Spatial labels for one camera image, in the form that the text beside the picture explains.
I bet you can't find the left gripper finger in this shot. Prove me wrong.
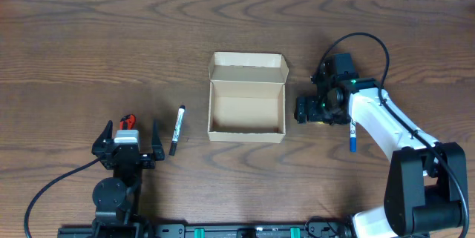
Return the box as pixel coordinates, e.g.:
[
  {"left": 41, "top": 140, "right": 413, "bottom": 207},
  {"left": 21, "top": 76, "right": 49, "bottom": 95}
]
[
  {"left": 151, "top": 119, "right": 163, "bottom": 155},
  {"left": 92, "top": 120, "right": 113, "bottom": 149}
]

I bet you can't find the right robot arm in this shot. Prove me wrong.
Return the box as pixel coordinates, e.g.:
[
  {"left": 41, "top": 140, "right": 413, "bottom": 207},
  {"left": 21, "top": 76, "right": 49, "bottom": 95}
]
[{"left": 294, "top": 53, "right": 469, "bottom": 237}]

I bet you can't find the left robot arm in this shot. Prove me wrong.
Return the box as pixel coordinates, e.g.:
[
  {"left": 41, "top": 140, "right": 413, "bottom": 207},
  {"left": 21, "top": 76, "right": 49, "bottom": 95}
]
[{"left": 91, "top": 121, "right": 165, "bottom": 238}]

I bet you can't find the blue whiteboard marker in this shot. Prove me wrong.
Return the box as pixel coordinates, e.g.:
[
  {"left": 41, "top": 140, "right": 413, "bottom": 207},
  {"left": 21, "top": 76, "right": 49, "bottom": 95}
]
[{"left": 350, "top": 119, "right": 357, "bottom": 153}]

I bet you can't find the red utility knife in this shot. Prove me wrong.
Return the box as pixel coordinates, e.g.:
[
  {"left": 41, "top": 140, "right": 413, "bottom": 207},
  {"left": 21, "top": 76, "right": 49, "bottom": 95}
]
[{"left": 119, "top": 114, "right": 137, "bottom": 130}]

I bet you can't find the black whiteboard marker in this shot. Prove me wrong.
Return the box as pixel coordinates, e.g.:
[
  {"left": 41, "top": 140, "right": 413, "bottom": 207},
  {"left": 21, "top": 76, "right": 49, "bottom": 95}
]
[{"left": 168, "top": 105, "right": 186, "bottom": 156}]

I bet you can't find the open cardboard box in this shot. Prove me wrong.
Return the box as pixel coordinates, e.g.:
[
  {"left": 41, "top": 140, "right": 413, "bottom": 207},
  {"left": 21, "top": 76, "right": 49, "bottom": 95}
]
[{"left": 207, "top": 52, "right": 289, "bottom": 143}]

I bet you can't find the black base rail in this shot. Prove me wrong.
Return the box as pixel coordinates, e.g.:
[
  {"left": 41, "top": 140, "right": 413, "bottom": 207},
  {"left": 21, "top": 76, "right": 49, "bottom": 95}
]
[{"left": 57, "top": 220, "right": 355, "bottom": 238}]

